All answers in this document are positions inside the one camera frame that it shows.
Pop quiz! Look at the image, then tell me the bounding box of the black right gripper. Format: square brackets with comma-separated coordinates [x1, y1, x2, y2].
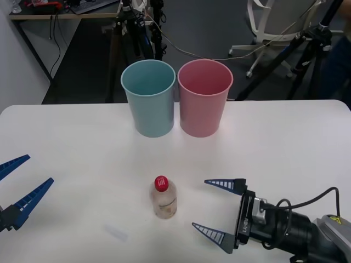
[191, 178, 278, 255]

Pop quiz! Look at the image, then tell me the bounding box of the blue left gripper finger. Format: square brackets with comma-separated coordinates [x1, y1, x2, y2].
[0, 177, 55, 232]
[0, 154, 31, 182]

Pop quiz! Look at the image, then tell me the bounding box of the clear bottle with red cap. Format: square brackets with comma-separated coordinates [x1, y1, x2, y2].
[149, 174, 178, 220]

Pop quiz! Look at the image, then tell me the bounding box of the pink plastic bin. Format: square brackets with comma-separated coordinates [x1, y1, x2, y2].
[177, 59, 234, 138]

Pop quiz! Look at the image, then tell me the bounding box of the pale blue plastic bin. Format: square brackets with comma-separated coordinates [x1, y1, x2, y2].
[120, 59, 177, 138]

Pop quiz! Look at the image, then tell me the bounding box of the black tripod with taped head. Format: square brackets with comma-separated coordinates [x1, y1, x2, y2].
[101, 0, 168, 104]

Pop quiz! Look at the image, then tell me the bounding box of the dark keyboard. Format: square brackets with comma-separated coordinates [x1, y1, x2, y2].
[70, 0, 119, 15]

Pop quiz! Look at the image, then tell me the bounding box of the white office chair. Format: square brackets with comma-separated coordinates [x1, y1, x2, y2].
[229, 0, 312, 79]

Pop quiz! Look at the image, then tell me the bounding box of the black hanging cable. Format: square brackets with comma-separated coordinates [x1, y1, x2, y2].
[48, 13, 63, 81]

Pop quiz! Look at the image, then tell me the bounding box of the wooden desk with black frame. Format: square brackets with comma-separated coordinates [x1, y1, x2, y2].
[8, 0, 123, 84]

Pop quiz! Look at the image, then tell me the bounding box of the pale thin cable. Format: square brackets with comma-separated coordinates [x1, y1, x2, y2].
[142, 0, 319, 61]

